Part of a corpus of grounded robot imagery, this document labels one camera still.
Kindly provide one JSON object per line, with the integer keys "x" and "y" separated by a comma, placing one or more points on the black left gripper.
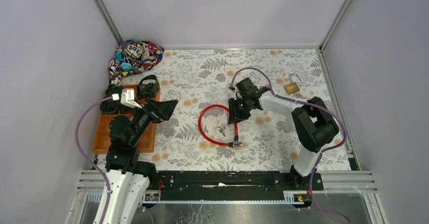
{"x": 153, "y": 112}

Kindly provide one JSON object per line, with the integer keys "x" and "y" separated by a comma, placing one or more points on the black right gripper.
{"x": 234, "y": 116}

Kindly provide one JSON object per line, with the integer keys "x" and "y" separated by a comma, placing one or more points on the silver keys of cable lock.
{"x": 221, "y": 130}

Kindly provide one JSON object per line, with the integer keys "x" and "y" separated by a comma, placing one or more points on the red cable lock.
{"x": 210, "y": 132}

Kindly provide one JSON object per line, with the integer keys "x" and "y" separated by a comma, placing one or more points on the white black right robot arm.
{"x": 315, "y": 127}

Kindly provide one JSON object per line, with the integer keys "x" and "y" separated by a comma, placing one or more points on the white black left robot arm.
{"x": 126, "y": 177}

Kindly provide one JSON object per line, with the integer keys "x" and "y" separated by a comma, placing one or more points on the orange wooden compartment tray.
{"x": 102, "y": 142}

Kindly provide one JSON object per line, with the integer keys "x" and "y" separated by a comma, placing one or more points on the floral patterned table mat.
{"x": 198, "y": 137}

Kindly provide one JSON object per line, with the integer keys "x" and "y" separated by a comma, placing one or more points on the brass padlock middle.
{"x": 292, "y": 87}

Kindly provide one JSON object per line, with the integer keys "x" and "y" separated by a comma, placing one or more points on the colourful comic print cloth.
{"x": 133, "y": 57}

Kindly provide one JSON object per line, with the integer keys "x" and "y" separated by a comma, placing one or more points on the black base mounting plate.
{"x": 265, "y": 186}

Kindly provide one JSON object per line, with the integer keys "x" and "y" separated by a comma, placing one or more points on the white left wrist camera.
{"x": 127, "y": 98}

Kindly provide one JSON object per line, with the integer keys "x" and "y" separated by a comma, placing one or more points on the aluminium frame rail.
{"x": 105, "y": 14}

